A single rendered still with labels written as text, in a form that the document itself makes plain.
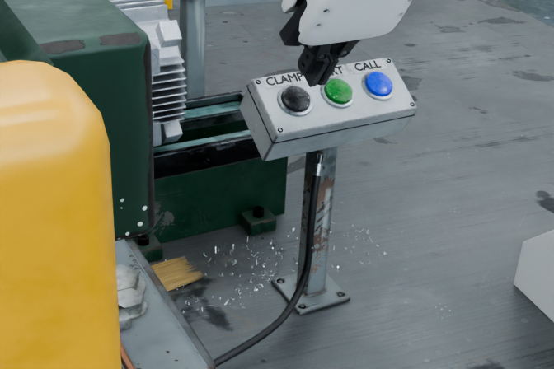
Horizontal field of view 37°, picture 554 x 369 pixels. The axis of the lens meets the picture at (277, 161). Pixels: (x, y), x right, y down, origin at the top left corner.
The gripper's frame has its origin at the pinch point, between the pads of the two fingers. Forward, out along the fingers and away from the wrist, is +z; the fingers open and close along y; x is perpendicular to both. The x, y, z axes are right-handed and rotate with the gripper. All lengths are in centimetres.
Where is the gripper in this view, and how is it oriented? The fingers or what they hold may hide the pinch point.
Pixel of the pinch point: (317, 61)
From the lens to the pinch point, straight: 78.3
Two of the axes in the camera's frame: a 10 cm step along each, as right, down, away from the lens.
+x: 3.8, 8.4, -4.0
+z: -2.9, 5.1, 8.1
